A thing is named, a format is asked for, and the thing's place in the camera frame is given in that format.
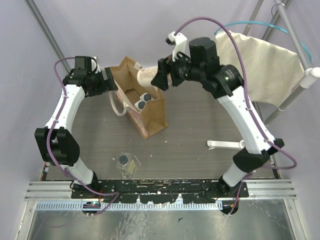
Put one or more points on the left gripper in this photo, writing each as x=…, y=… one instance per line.
x=106, y=80

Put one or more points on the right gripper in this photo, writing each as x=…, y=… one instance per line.
x=167, y=64

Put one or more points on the beige round bottle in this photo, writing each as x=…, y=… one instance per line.
x=146, y=75

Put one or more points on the white bottle black cap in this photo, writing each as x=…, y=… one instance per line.
x=139, y=105
x=146, y=97

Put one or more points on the brown paper bag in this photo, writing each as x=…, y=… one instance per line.
x=145, y=106

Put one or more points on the clear glass bottle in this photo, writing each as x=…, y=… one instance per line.
x=126, y=164

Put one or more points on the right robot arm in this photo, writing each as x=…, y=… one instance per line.
x=226, y=85

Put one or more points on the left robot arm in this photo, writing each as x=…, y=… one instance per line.
x=55, y=141

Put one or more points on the cream canvas cloth bag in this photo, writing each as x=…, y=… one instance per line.
x=272, y=71

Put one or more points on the teal hanger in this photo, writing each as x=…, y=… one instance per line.
x=252, y=22

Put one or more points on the white rack foot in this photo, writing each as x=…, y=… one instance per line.
x=226, y=144

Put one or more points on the grey clothes rack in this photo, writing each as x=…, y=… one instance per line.
x=303, y=17

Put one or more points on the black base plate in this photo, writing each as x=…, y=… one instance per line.
x=161, y=191

